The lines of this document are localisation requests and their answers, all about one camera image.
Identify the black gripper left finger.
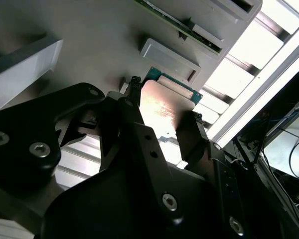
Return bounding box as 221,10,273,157
0,76,186,227

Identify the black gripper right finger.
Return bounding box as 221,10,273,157
175,111,249,239

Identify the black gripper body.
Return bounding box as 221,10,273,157
41,159,224,239

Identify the silver CPU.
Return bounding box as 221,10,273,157
139,66,204,144

